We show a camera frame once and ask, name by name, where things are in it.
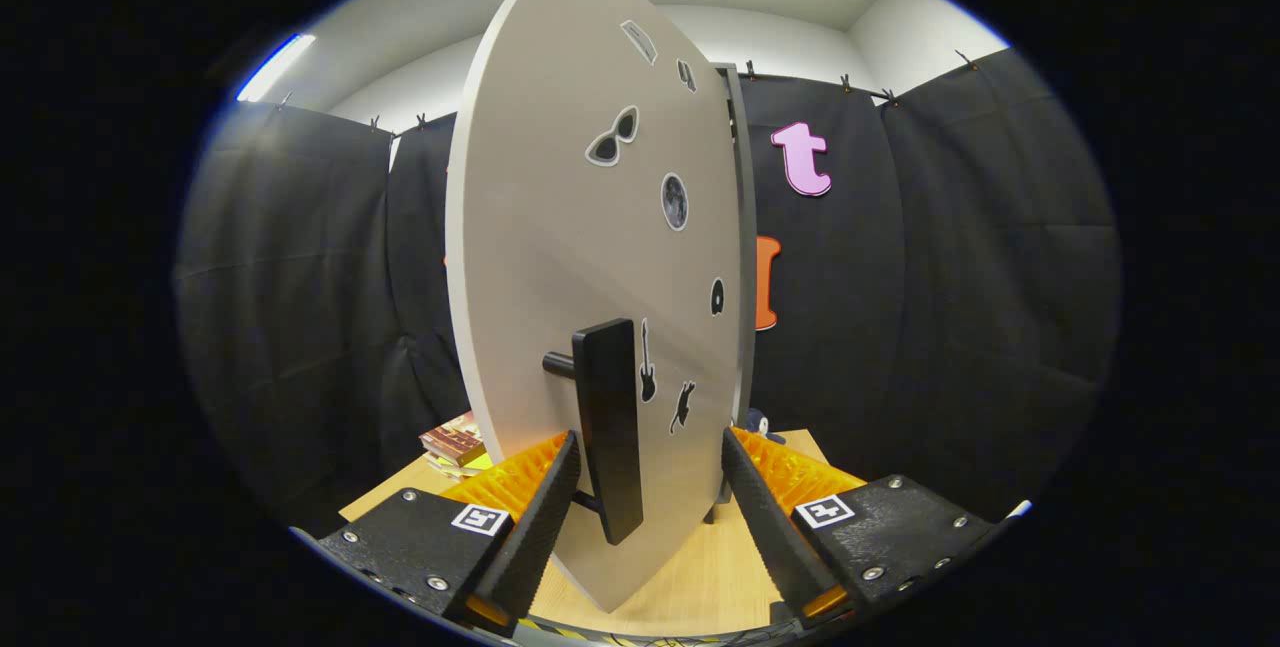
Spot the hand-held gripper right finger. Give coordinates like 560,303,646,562
720,425,1001,628

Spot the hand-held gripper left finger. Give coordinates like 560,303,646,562
290,430,583,638

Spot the black door handle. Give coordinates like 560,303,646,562
543,318,645,546

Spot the grey shoe cabinet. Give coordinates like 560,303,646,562
705,62,758,525

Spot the beige shoe cabinet door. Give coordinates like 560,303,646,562
445,0,746,613

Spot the yellow book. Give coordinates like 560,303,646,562
428,452,496,481

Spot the brown book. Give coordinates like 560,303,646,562
420,412,486,466

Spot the black backdrop cloth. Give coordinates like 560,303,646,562
175,47,1121,528

